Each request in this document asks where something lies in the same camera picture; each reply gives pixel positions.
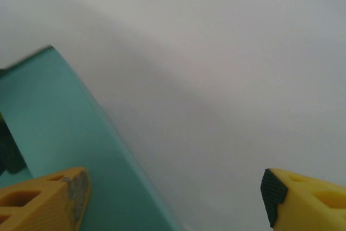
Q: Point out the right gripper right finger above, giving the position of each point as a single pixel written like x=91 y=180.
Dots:
x=311 y=206

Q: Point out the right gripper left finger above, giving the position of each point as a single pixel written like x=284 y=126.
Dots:
x=40 y=204

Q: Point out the teal paper box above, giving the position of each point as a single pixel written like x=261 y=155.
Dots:
x=54 y=120

